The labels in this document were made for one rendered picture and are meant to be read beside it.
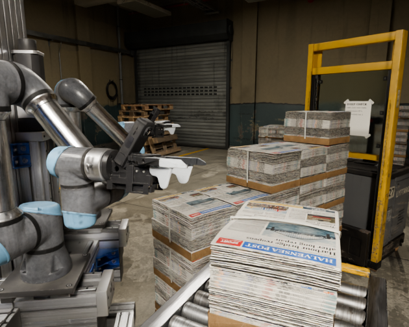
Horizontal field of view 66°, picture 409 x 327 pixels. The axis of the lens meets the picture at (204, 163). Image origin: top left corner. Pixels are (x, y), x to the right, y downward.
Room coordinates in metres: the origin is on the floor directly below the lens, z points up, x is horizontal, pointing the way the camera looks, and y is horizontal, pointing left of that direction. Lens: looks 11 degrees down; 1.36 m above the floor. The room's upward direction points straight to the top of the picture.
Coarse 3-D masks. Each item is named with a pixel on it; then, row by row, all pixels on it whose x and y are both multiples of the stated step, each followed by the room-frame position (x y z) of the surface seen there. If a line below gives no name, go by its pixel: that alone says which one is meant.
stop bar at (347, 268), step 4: (344, 264) 0.97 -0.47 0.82; (348, 264) 0.97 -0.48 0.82; (344, 268) 0.95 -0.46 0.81; (348, 268) 0.95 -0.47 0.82; (352, 268) 0.95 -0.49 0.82; (356, 268) 0.94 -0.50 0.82; (360, 268) 0.94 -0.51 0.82; (364, 268) 0.94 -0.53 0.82; (348, 272) 0.95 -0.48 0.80; (352, 272) 0.94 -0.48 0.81; (356, 272) 0.94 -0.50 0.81; (360, 272) 0.93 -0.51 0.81; (364, 272) 0.92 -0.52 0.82; (368, 272) 0.92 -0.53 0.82; (368, 276) 0.92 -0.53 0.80
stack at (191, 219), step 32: (192, 192) 1.79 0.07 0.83; (224, 192) 1.80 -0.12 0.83; (256, 192) 1.79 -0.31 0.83; (288, 192) 1.85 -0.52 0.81; (320, 192) 2.09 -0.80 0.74; (160, 224) 1.60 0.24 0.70; (192, 224) 1.39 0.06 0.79; (224, 224) 1.51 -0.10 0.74; (160, 256) 1.62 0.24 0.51; (160, 288) 1.63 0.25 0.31
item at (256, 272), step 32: (224, 256) 0.67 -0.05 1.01; (256, 256) 0.64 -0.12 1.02; (288, 256) 0.62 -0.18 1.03; (320, 256) 0.62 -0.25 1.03; (224, 288) 0.68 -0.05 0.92; (256, 288) 0.65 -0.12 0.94; (288, 288) 0.62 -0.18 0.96; (320, 288) 0.60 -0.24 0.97; (256, 320) 0.64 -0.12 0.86; (288, 320) 0.62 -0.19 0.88; (320, 320) 0.60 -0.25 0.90
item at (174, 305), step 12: (204, 276) 0.93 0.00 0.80; (180, 288) 0.86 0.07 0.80; (192, 288) 0.86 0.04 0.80; (168, 300) 0.80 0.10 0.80; (180, 300) 0.80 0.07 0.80; (192, 300) 0.83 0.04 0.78; (156, 312) 0.75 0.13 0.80; (168, 312) 0.75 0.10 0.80; (180, 312) 0.77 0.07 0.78; (144, 324) 0.70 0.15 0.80; (156, 324) 0.70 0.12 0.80
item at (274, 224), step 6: (240, 222) 0.82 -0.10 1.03; (246, 222) 0.83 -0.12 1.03; (252, 222) 0.82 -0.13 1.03; (258, 222) 0.82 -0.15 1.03; (264, 222) 0.82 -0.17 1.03; (270, 222) 0.82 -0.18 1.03; (276, 222) 0.82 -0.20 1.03; (282, 222) 0.82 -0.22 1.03; (288, 222) 0.82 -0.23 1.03; (282, 228) 0.78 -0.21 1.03; (288, 228) 0.78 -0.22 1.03; (294, 228) 0.78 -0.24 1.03; (300, 228) 0.78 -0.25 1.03; (306, 228) 0.78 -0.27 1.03; (312, 228) 0.77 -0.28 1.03; (318, 228) 0.78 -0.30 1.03; (330, 228) 0.78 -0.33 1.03; (336, 228) 0.77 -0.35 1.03; (324, 234) 0.74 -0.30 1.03; (330, 234) 0.74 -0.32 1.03; (336, 234) 0.74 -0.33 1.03
